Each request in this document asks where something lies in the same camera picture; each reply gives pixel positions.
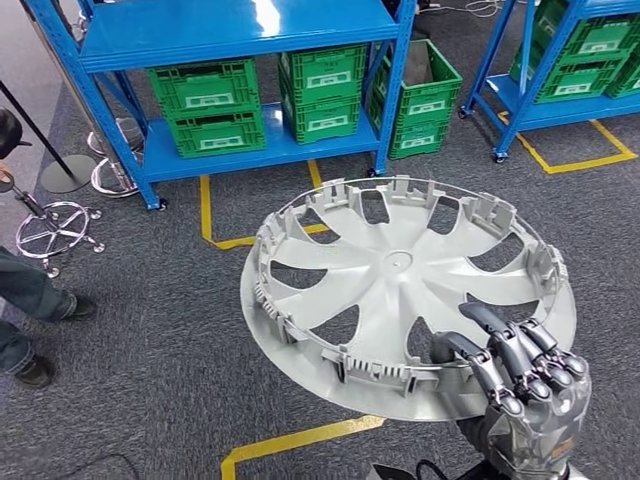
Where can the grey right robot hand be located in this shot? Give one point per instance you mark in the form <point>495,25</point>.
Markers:
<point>540,424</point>

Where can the grey plastic wheel hubcap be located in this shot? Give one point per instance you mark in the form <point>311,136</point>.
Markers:
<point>395,278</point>

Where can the blue steel shelf rack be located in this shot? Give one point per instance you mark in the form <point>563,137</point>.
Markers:
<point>550,112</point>
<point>225,30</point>

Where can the yellow floor tape outline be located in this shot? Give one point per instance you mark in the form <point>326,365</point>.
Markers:
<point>575,164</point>
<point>205,212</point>

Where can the green plastic crate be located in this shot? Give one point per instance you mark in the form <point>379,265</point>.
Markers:
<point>220,136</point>
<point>425,99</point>
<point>570,83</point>
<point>627,79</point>
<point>324,69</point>
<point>324,122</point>
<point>200,86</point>
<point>595,43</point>
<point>417,142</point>

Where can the grey plastic sheet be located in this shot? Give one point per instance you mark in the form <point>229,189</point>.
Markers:
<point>415,66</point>

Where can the chrome star-base stool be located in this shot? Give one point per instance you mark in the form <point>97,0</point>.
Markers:
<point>55,228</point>

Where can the person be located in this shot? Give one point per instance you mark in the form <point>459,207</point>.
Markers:
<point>30,291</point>

